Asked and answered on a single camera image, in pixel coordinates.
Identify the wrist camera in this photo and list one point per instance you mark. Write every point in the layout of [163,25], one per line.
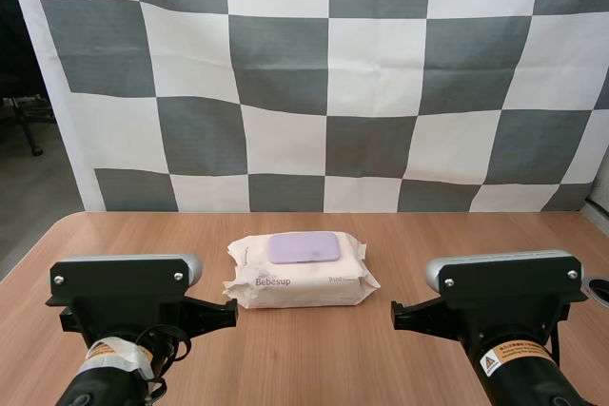
[119,277]
[509,277]

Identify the black wheeled stand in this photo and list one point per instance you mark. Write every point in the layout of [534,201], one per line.
[28,116]

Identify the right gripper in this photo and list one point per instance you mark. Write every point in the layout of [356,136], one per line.
[418,316]

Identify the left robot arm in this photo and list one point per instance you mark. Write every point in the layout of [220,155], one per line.
[109,377]

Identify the checked cloth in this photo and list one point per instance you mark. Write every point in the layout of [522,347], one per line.
[371,68]

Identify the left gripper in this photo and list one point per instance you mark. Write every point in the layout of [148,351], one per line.
[209,315]

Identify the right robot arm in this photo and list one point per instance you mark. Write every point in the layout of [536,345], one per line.
[518,373]

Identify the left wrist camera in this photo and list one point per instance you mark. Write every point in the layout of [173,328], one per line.
[119,277]

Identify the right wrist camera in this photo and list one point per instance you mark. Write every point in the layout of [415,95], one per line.
[509,277]

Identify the white wet wipes pack lilac lid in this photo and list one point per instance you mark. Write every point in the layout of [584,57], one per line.
[304,282]

